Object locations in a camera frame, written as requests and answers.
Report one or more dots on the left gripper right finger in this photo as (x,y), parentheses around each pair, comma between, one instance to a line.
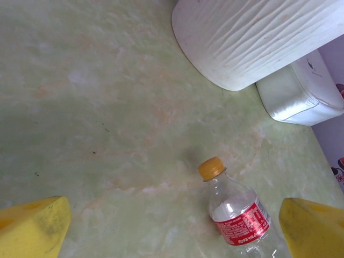
(314,231)

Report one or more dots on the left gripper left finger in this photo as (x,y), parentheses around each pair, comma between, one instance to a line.
(29,231)

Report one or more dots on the white ribbed plastic bin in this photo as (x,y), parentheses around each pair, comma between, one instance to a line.
(242,40)

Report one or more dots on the red label bottle orange cap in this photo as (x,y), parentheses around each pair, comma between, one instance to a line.
(236,220)

